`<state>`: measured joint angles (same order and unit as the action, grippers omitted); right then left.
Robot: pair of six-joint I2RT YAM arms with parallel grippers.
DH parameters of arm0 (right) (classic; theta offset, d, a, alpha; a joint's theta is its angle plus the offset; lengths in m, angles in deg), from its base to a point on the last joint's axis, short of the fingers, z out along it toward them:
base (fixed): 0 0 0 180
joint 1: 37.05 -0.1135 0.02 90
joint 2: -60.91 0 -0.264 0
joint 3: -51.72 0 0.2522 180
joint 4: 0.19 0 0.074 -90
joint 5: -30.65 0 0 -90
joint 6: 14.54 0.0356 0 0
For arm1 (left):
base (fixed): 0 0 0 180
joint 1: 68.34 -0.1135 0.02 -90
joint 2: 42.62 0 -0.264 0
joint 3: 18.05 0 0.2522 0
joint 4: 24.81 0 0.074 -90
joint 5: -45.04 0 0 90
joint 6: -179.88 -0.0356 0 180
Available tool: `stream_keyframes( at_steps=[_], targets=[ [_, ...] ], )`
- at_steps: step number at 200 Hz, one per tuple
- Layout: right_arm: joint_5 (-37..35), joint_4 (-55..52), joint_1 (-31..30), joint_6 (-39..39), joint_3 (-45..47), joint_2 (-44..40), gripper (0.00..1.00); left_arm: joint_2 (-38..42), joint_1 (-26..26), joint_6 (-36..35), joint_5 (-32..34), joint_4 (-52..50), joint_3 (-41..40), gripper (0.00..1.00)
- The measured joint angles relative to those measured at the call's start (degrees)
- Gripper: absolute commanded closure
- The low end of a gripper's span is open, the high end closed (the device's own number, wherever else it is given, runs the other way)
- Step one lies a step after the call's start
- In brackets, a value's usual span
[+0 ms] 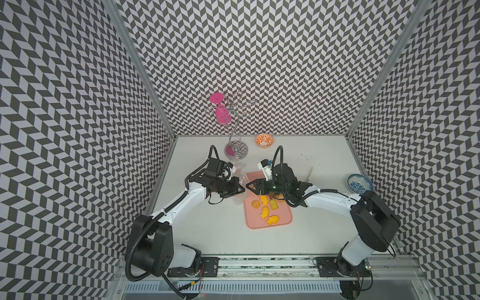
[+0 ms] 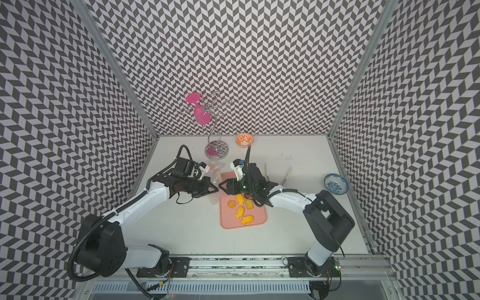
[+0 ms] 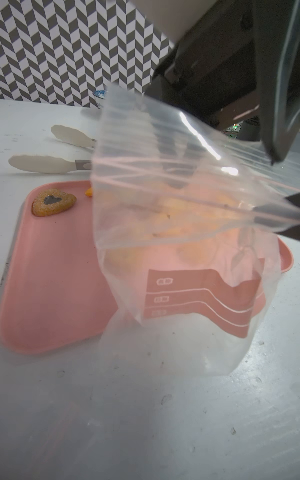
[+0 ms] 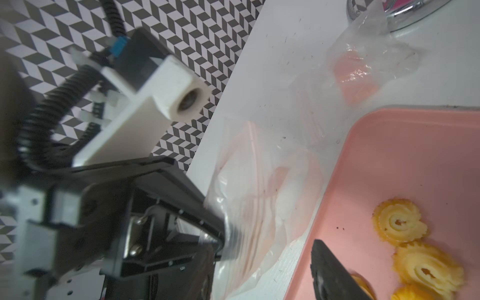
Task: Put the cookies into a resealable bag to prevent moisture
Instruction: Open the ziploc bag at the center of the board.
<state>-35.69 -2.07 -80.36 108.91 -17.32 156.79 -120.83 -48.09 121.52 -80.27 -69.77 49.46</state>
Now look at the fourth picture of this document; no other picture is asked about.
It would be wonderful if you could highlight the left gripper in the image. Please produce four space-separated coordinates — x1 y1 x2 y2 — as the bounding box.
1 157 225 300

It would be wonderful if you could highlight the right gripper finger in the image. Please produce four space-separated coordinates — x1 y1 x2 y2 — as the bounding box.
310 239 371 300

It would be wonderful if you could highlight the clear resealable bag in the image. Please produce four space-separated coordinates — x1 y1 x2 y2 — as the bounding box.
278 1 427 147
204 119 324 300

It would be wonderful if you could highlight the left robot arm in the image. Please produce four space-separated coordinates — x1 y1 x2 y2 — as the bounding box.
1 1 225 300

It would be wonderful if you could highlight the swirl cookie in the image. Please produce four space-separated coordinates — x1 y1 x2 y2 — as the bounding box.
371 197 429 246
392 241 466 300

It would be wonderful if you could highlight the pink plastic tray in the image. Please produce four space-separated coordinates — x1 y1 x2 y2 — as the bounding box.
286 109 480 300

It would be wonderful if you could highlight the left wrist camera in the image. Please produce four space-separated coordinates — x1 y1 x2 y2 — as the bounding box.
71 27 211 167

